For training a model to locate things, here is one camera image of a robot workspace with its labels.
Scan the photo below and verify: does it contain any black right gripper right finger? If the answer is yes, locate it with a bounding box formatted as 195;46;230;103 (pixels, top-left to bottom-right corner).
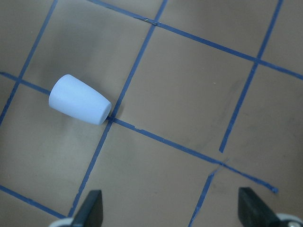
238;187;303;227

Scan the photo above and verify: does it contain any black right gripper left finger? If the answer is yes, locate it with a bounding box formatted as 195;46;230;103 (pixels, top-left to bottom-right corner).
49;190;104;227

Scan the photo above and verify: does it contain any light blue cup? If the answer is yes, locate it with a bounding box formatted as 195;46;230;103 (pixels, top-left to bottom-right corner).
48;74;112;125

